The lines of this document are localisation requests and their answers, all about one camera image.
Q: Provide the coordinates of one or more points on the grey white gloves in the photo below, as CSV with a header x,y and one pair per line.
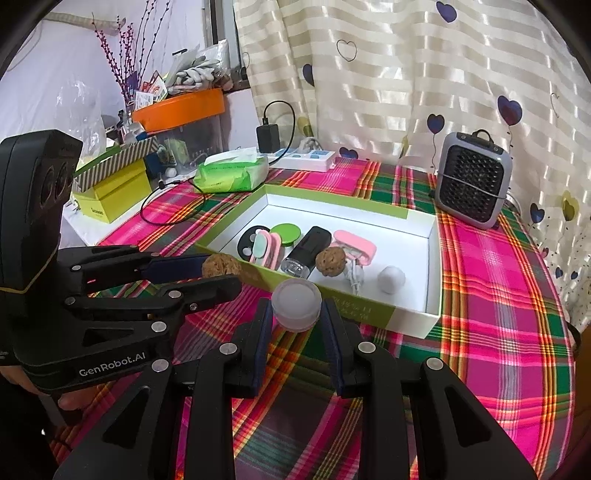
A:
x,y
191,74

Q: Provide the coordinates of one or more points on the clear plastic bag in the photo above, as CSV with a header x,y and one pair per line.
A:
x,y
217,53

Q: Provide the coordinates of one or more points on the person's left hand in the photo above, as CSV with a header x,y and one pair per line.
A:
x,y
78,399

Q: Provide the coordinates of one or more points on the green cardboard box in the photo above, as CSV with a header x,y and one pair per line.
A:
x,y
369,217

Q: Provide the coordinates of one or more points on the black flashlight device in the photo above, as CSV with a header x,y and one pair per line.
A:
x,y
307,249

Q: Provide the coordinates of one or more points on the pink oblong case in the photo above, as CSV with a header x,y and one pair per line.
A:
x,y
353,240

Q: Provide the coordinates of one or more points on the green tissue pack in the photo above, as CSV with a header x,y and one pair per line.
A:
x,y
231,175

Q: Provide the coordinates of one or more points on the green round cap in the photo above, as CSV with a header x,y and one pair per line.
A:
x,y
286,230

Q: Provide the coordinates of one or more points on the dark blue box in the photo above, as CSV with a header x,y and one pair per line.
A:
x,y
154,164

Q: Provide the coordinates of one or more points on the brown walnut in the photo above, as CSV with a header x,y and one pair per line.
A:
x,y
220,265
330,262

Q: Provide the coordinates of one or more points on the purple decorative branches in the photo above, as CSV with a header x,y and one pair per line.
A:
x,y
127,60

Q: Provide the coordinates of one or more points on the white ball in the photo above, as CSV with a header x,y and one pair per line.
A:
x,y
391,279

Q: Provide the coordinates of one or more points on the black power adapter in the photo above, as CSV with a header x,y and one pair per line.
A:
x,y
268,137

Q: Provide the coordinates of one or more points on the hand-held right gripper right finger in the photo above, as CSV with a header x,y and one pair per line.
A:
x,y
334,346

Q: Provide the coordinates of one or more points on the grey mini heater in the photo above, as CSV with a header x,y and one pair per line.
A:
x,y
471,180

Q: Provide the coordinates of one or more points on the striped cardboard box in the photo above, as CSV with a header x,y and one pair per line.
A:
x,y
120,154

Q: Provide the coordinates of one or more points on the pink green plaid tablecloth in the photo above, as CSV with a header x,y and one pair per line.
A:
x,y
485,300

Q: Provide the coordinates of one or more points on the translucent white round jar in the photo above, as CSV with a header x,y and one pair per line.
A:
x,y
295,304

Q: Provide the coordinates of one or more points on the clear storage box orange lid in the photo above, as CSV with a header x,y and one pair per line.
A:
x,y
180,108

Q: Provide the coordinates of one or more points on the white power strip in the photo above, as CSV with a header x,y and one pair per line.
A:
x,y
304,159

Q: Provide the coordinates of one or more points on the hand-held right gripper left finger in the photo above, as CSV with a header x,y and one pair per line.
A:
x,y
261,341

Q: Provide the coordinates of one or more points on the black oval massager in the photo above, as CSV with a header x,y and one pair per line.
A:
x,y
247,242

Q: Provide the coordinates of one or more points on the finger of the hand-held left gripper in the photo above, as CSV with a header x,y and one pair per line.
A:
x,y
175,267
207,290

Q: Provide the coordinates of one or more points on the colourful paper cards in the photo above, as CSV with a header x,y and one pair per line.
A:
x,y
150,90

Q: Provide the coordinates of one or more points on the yellow cardboard box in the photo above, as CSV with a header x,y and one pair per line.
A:
x,y
115,198

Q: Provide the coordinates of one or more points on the striped heart print curtain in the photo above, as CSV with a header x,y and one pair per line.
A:
x,y
392,69

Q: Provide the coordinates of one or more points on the pink clip with green pad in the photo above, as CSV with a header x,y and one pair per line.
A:
x,y
272,251

